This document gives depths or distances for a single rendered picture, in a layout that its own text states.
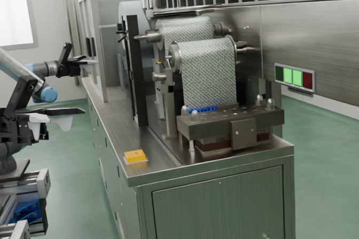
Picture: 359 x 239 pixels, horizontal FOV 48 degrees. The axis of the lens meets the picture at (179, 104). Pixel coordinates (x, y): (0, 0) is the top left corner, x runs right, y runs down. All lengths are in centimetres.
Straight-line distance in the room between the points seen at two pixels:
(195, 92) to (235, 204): 48
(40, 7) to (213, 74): 564
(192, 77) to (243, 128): 31
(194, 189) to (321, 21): 73
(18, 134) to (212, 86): 92
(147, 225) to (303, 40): 85
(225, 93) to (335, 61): 59
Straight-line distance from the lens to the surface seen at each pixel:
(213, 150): 158
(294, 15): 147
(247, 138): 159
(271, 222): 173
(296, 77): 147
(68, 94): 726
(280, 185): 168
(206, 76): 170
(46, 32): 715
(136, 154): 158
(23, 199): 196
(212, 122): 154
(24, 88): 103
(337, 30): 129
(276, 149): 162
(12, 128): 104
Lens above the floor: 146
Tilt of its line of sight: 13 degrees down
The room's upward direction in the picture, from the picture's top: 5 degrees counter-clockwise
